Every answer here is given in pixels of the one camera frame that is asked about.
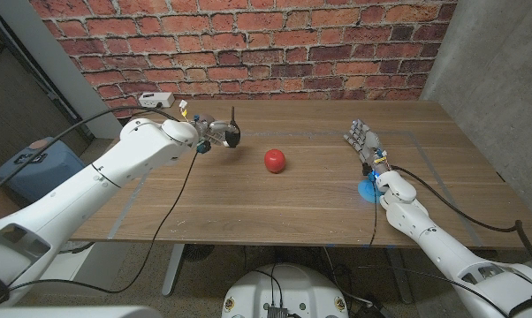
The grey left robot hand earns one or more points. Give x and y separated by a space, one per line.
213 130

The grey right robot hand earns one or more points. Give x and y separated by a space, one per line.
367 143

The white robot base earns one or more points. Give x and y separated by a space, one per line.
288 291

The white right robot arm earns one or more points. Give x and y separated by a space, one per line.
447 247

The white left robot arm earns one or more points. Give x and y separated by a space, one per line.
93 190

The blue round disc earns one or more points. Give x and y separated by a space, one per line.
365 192

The white power strip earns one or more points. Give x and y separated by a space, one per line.
155 100

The red apple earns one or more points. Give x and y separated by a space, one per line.
275 161

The red brick print backdrop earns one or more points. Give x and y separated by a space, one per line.
248 48

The black round floor fan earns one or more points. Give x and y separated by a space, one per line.
199 252

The grey metal table leg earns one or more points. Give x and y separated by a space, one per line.
172 269
398 274

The brown round coaster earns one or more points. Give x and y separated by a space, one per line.
38 144

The white floor platform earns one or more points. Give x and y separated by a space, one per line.
98 265

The blue storage box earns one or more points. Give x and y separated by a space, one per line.
40 174

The black phone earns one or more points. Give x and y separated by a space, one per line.
27 158

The white robot torso edge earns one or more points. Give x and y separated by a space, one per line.
71 312

